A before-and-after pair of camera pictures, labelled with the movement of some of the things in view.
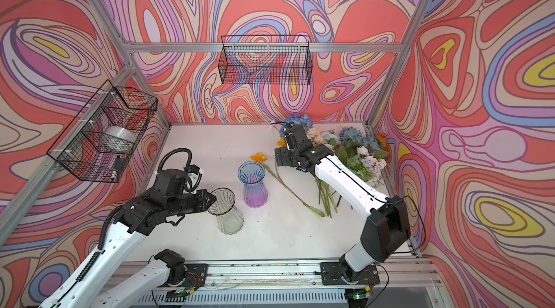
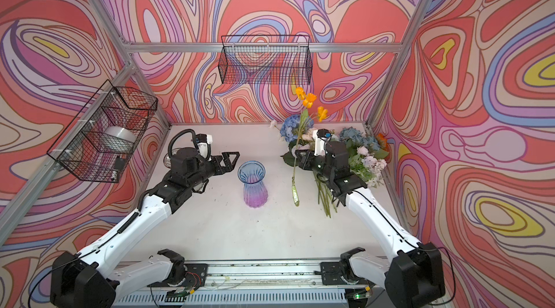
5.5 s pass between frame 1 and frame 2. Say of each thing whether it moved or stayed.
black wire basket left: stayed
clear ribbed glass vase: moved
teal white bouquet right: stayed
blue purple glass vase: stayed
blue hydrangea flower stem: stayed
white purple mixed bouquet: stayed
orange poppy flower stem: moved
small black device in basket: stayed
